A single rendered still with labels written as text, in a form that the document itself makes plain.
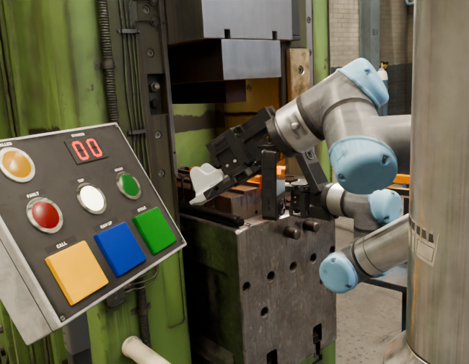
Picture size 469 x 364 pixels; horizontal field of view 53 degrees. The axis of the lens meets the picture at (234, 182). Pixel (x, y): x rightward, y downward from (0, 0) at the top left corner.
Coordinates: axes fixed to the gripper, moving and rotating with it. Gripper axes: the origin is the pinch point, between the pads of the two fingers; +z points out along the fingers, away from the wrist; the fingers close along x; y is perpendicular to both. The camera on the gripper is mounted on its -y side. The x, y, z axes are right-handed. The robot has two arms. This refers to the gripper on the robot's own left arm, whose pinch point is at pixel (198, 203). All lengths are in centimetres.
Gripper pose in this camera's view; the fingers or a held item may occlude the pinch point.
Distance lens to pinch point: 81.3
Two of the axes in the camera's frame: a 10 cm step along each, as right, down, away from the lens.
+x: -4.1, 2.0, -8.9
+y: -5.0, -8.6, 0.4
